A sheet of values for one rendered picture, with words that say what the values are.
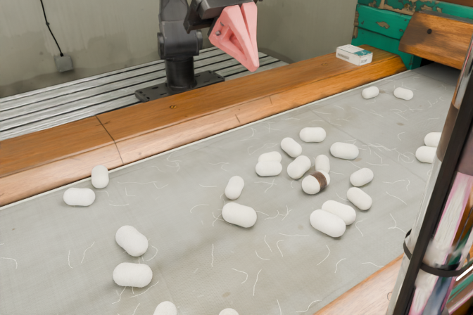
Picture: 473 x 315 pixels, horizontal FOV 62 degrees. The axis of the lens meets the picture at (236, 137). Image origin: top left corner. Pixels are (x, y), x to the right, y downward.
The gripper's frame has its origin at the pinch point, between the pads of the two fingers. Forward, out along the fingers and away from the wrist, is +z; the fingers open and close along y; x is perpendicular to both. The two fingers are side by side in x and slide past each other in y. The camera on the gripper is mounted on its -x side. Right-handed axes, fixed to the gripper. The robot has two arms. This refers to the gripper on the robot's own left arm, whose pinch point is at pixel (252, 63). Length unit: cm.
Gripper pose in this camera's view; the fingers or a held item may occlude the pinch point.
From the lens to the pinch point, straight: 50.2
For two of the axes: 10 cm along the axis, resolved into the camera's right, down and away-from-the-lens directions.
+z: 4.2, 8.8, -2.1
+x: -3.5, 3.7, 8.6
